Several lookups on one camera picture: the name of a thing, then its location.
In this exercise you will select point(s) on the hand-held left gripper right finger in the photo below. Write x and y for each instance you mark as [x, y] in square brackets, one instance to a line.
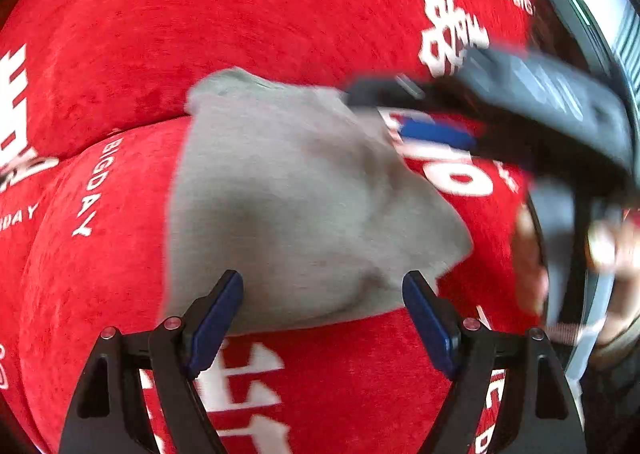
[432, 326]

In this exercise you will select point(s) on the person's right hand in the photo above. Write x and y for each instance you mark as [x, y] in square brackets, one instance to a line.
[531, 259]

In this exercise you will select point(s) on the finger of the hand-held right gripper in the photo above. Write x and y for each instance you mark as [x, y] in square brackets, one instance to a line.
[385, 89]
[435, 134]

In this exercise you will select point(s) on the small grey sweater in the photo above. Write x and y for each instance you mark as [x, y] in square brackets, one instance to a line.
[300, 194]

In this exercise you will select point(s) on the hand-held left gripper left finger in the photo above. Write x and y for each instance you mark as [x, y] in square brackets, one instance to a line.
[215, 324]

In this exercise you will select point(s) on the red printed blanket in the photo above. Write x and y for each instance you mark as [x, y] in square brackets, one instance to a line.
[250, 9]

